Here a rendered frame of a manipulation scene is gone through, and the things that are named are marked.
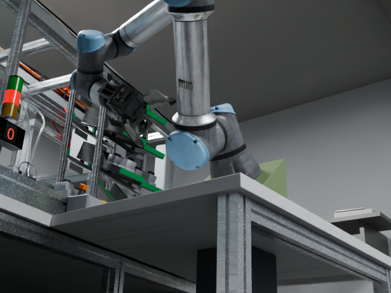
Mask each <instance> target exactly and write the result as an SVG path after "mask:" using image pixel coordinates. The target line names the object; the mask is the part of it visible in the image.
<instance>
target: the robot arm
mask: <svg viewBox="0 0 391 293"><path fill-rule="evenodd" d="M214 10H215V3H214V0H155V1H154V2H152V3H151V4H149V5H148V6H147V7H146V8H144V9H143V10H142V11H140V12H139V13H138V14H136V15H135V16H133V17H132V18H131V19H130V20H128V21H127V22H126V23H124V24H123V25H122V26H120V27H119V28H118V29H116V30H115V31H114V32H112V33H109V34H105V35H104V34H103V33H102V32H100V31H96V30H83V31H81V32H79V33H78V35H77V45H76V48H77V69H76V70H75V71H74V72H73V73H72V75H71V78H70V86H71V88H72V90H74V91H75V92H77V93H78V94H79V95H80V96H82V97H85V98H87V99H89V100H91V101H93V102H94V103H96V104H97V105H99V106H101V107H103V108H106V109H109V110H111V109H112V110H113V111H114V112H115V113H116V114H117V115H118V116H121V117H122V128H123V130H124V131H125V132H126V133H127V135H128V136H129V137H130V138H131V139H132V140H133V141H134V142H135V143H136V144H137V145H138V146H140V147H143V145H144V143H143V141H142V140H141V136H140V135H139V133H141V134H144V133H145V132H146V131H147V130H148V129H149V128H150V126H151V125H152V124H153V122H152V121H151V120H150V119H149V118H148V117H147V116H146V115H145V114H144V112H146V108H147V106H146V105H149V106H150V107H151V108H152V109H153V108H156V107H158V106H166V105H171V106H172V105H173V104H175V103H176V102H177V113H176V114H175V115H174V116H173V117H172V125H173V132H172V133H170V134H169V137H168V138H167V140H166V145H165V146H166V152H167V154H168V156H169V158H170V159H171V161H173V162H174V163H175V165H176V166H178V167H180V168H182V169H185V170H197V169H199V168H200V167H203V166H205V165H206V164H207V163H208V162H210V172H211V179H213V178H218V177H223V176H228V175H231V174H236V173H243V174H244V175H246V176H248V177H249V178H251V179H253V180H254V179H256V178H257V177H258V176H259V175H260V174H261V169H260V166H259V164H258V163H257V162H256V161H255V159H254V158H253V156H252V155H251V154H250V153H249V151H248V149H247V147H246V144H245V142H244V138H243V135H242V133H241V130H240V127H239V124H238V122H237V119H236V114H235V112H234V110H233V108H232V106H231V105H230V104H228V103H225V104H222V105H218V106H214V107H211V108H210V82H209V26H208V18H209V16H210V15H211V14H212V13H213V12H214ZM171 22H173V28H174V40H175V64H176V88H177V100H175V99H174V98H172V97H167V96H164V95H163V94H162V93H160V92H159V91H158V90H151V91H150V94H145V95H143V96H140V95H139V93H138V92H137V91H136V90H135V89H134V88H132V87H129V86H128V85H126V84H123V83H122V84H121V86H120V87H119V86H117V85H116V84H114V81H108V80H107V79H105V78H103V71H104V62H106V61H109V60H112V59H115V58H118V57H121V56H126V55H129V54H131V53H132V52H134V51H135V50H136V48H137V46H139V45H140V44H142V43H143V42H144V41H146V40H147V39H149V38H150V37H152V36H153V35H154V34H156V33H157V32H159V31H160V30H162V29H163V28H164V27H166V26H167V25H169V24H170V23H171ZM138 132H139V133H138Z"/></svg>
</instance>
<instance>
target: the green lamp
mask: <svg viewBox="0 0 391 293"><path fill-rule="evenodd" d="M22 88H23V80H22V79H21V78H19V77H15V76H12V77H9V78H8V83H7V86H6V90H9V89H12V90H16V91H19V92H20V93H22Z"/></svg>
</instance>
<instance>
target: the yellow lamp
mask: <svg viewBox="0 0 391 293"><path fill-rule="evenodd" d="M17 111H18V106H17V105H16V104H14V103H10V102H5V103H3V105H2V110H1V115H0V116H4V115H9V116H11V117H13V118H14V119H16V116H17Z"/></svg>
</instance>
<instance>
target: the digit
mask: <svg viewBox="0 0 391 293"><path fill-rule="evenodd" d="M16 134H17V127H16V126H14V125H12V124H10V123H9V122H7V124H6V129H5V134H4V139H6V140H7V141H9V142H11V143H13V144H15V139H16Z"/></svg>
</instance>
